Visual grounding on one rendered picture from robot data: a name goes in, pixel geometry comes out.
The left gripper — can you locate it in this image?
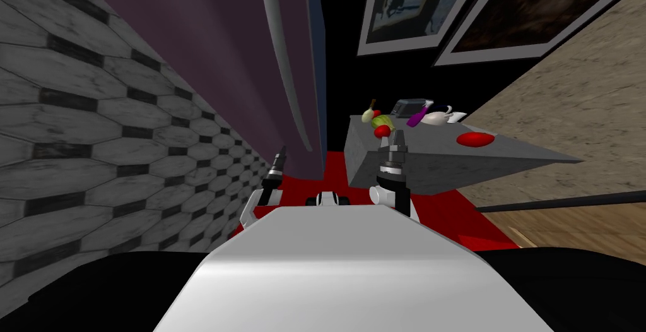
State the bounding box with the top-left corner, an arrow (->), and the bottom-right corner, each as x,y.
271,145 -> 288,174

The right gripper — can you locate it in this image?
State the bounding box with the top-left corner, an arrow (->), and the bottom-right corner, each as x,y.
379,129 -> 408,171

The purple spray bottle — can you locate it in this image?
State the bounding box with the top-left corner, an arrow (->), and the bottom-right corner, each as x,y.
406,100 -> 435,129

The grey toaster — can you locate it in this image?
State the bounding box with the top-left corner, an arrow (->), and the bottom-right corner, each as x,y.
391,98 -> 430,119

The white kettle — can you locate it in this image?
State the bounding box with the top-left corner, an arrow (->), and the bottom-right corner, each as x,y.
421,104 -> 454,126

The grey kitchen counter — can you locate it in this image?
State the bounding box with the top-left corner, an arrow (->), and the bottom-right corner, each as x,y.
344,114 -> 582,196

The red plate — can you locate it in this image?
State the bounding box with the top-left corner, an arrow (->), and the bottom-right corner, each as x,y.
456,131 -> 496,148

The red rug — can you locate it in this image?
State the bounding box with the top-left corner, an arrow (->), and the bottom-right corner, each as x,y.
228,151 -> 522,253

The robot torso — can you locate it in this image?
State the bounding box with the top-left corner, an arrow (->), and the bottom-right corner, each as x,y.
151,189 -> 557,332

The purple fridge door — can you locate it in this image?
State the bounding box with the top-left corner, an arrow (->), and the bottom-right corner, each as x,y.
75,0 -> 329,182

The blue yellow framed picture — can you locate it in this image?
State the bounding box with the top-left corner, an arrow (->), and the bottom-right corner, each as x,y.
356,0 -> 486,57

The dark brown framed picture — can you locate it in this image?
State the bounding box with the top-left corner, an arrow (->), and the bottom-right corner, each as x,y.
433,0 -> 646,67

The grey curved bar handle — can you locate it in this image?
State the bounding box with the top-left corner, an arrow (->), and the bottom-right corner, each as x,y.
261,0 -> 314,154

